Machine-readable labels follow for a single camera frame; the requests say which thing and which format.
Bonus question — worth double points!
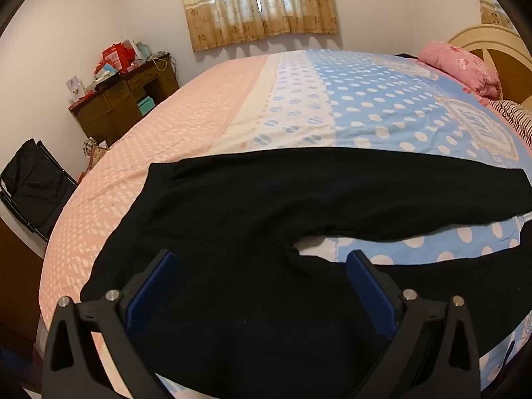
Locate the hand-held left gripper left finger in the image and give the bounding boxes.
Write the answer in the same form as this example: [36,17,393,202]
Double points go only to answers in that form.
[43,249,179,399]

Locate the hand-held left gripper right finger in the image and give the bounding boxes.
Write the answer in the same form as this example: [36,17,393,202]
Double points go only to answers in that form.
[346,250,483,399]

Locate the black pants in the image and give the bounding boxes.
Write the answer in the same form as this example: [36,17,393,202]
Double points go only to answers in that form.
[80,147,532,399]

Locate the black folding chair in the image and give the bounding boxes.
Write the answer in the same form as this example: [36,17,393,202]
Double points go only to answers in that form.
[0,139,79,244]

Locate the brown wooden cabinet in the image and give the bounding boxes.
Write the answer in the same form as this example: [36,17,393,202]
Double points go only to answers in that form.
[0,218,46,341]

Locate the patterned bag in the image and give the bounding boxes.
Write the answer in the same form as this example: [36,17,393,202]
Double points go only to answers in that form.
[83,137,109,165]

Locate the black jacket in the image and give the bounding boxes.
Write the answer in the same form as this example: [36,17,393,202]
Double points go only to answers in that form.
[0,138,77,233]

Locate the polka dot bed blanket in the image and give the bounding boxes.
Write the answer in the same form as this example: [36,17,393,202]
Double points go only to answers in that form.
[39,49,532,399]

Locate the brown wooden desk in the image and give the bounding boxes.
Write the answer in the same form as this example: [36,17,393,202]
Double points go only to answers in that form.
[68,53,180,146]

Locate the white printed card box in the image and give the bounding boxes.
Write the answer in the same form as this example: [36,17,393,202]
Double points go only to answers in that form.
[66,75,86,102]

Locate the striped pillow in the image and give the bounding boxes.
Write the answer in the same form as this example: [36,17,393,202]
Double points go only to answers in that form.
[489,99,532,150]

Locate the pink floral folded quilt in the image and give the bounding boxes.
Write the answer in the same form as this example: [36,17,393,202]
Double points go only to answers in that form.
[418,41,502,99]

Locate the cream wooden headboard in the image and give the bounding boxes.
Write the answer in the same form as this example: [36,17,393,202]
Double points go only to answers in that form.
[448,25,532,111]

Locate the beige floral window curtain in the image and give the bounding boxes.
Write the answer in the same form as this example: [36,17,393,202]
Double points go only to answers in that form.
[175,0,339,53]
[476,0,516,30]

